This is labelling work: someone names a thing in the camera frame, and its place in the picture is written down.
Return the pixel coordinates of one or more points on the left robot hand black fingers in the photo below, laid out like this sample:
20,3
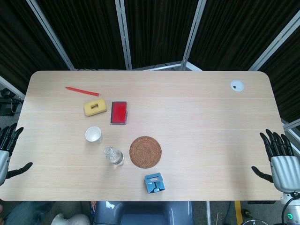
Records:
4,161

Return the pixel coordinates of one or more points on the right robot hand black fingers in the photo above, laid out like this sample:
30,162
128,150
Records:
284,168

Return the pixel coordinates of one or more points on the transparent plastic bottle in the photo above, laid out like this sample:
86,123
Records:
114,157

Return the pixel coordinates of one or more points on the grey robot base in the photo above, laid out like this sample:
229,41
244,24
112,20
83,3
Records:
143,213

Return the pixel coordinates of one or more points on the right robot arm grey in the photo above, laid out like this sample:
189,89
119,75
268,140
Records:
291,208

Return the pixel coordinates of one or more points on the white paper cup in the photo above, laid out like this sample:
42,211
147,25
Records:
93,134

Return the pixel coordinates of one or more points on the black power equipment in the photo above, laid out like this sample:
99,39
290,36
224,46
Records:
7,104

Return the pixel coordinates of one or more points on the yellow floor strip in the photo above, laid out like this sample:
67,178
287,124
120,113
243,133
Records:
238,211

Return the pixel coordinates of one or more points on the white rounded object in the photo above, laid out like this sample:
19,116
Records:
70,219

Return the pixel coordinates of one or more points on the red pen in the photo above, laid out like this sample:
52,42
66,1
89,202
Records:
82,91

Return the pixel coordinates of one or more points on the yellow sponge block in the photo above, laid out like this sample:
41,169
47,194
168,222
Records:
96,107

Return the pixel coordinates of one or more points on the blue cardboard box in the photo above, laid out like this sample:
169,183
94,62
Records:
153,184

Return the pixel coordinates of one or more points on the round woven brown coaster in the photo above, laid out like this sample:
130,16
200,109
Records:
145,152

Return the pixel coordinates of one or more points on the grey screen frame post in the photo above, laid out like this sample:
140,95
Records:
50,35
274,39
123,35
193,35

